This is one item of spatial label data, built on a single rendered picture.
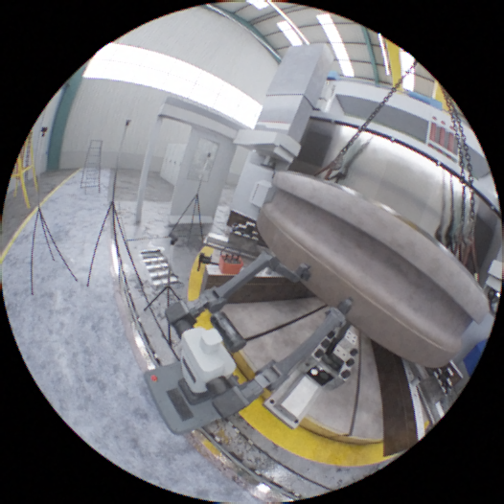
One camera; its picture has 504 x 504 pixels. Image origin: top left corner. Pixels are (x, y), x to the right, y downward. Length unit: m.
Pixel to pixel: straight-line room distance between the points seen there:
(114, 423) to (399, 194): 5.66
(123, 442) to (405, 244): 2.41
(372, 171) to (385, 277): 3.59
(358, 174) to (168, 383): 5.04
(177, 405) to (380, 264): 1.77
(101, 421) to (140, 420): 0.34
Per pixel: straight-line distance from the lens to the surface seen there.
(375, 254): 1.47
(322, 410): 1.62
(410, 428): 1.95
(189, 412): 1.29
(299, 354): 0.68
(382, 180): 4.69
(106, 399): 1.66
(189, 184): 4.14
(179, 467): 1.57
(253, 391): 0.66
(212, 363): 0.65
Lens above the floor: 1.54
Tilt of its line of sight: 24 degrees down
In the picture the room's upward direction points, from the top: 21 degrees clockwise
